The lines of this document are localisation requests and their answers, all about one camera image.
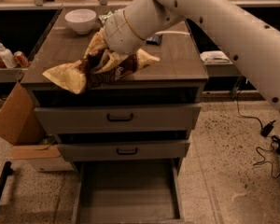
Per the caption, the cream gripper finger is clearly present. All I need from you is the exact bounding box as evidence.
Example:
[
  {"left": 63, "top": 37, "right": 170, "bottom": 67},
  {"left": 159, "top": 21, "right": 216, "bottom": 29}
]
[
  {"left": 93, "top": 49, "right": 128, "bottom": 74},
  {"left": 85, "top": 28, "right": 108, "bottom": 57}
]

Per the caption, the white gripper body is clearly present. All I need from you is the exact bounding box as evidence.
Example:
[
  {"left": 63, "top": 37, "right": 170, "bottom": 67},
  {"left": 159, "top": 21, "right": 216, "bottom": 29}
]
[{"left": 104, "top": 8, "right": 144, "bottom": 54}]

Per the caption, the brown chip bag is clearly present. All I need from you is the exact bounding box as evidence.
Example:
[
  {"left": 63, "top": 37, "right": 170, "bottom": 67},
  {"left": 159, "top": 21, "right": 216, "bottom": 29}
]
[{"left": 43, "top": 49, "right": 160, "bottom": 94}]

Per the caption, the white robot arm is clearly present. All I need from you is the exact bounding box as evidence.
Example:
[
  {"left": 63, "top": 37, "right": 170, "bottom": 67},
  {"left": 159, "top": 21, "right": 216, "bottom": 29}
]
[{"left": 88, "top": 0, "right": 280, "bottom": 112}]

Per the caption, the grey drawer cabinet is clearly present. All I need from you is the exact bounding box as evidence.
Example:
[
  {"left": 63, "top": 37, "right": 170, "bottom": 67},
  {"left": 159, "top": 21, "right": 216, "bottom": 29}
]
[{"left": 21, "top": 5, "right": 209, "bottom": 224}]

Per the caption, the open bottom drawer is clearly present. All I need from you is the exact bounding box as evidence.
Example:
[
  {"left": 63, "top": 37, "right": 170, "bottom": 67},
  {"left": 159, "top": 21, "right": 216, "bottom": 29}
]
[{"left": 71, "top": 160, "right": 184, "bottom": 224}]

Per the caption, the white ceramic bowl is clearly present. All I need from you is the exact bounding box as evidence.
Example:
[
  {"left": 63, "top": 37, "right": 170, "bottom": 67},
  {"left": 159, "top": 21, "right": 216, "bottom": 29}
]
[{"left": 64, "top": 8, "right": 96, "bottom": 35}]

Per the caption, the dark blue snack bar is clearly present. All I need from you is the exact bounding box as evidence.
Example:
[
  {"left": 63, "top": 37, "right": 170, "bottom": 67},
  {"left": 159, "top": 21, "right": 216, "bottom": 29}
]
[{"left": 146, "top": 35, "right": 162, "bottom": 46}]

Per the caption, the folded white cloth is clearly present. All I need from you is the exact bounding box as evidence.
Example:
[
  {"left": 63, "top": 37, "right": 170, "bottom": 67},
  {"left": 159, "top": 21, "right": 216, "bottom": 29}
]
[{"left": 200, "top": 50, "right": 231, "bottom": 64}]

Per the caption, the white pump bottle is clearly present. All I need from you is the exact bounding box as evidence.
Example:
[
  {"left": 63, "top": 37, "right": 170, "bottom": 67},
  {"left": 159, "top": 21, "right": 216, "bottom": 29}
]
[{"left": 0, "top": 42, "right": 17, "bottom": 68}]

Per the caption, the cardboard box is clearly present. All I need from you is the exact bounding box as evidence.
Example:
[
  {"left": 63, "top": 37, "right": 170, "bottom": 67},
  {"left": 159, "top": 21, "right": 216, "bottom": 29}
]
[{"left": 0, "top": 83, "right": 73, "bottom": 172}]

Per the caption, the black bar left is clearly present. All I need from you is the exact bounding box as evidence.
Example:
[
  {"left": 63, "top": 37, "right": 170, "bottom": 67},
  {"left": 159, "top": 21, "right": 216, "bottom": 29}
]
[{"left": 0, "top": 161, "right": 14, "bottom": 224}]

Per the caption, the top drawer with handle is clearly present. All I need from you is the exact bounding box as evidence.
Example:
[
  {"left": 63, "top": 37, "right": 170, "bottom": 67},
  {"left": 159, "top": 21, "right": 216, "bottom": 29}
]
[{"left": 35, "top": 104, "right": 201, "bottom": 134}]

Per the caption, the drawer with handle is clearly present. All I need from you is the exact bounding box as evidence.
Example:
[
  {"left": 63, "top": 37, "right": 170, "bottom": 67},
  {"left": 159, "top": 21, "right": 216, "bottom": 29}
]
[
  {"left": 58, "top": 140, "right": 189, "bottom": 162},
  {"left": 35, "top": 104, "right": 201, "bottom": 134}
]

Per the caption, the middle drawer with handle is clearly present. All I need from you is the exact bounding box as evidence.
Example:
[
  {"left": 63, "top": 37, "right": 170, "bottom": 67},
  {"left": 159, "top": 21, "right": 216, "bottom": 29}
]
[{"left": 58, "top": 140, "right": 189, "bottom": 162}]

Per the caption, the black power adapter cable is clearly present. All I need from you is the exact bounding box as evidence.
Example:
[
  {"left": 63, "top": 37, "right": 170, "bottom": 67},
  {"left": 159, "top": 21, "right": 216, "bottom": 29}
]
[{"left": 234, "top": 75, "right": 280, "bottom": 179}]

